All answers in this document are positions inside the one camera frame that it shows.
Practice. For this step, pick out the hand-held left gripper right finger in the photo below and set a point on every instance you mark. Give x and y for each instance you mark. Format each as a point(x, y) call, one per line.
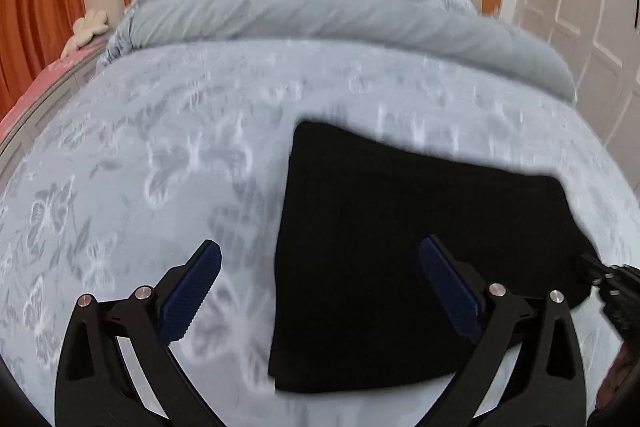
point(450, 287)

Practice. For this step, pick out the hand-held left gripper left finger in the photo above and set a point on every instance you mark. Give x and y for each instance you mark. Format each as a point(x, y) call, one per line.
point(192, 292)

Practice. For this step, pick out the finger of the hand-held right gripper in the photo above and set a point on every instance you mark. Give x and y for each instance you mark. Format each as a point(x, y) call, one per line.
point(595, 272)

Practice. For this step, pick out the black pants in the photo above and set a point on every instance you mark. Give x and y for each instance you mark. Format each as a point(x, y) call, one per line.
point(375, 232)

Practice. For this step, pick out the person's right forearm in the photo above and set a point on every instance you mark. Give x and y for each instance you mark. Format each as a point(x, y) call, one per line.
point(615, 377)

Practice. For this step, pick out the butterfly-print light blue bedsheet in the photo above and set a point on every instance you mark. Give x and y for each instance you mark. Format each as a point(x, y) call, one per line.
point(150, 132)

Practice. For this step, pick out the pink patterned blanket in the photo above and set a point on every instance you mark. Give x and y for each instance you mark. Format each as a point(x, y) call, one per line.
point(45, 79)

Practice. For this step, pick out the white wardrobe doors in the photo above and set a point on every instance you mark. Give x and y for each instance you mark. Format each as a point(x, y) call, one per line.
point(575, 7)

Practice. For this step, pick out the cream flower plush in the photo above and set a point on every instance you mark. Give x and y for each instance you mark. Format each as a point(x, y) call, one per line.
point(90, 27)

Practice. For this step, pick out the grey rolled duvet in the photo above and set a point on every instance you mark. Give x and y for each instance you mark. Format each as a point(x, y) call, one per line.
point(325, 17)

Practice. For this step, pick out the orange curtain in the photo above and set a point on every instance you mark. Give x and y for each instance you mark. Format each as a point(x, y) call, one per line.
point(40, 7)

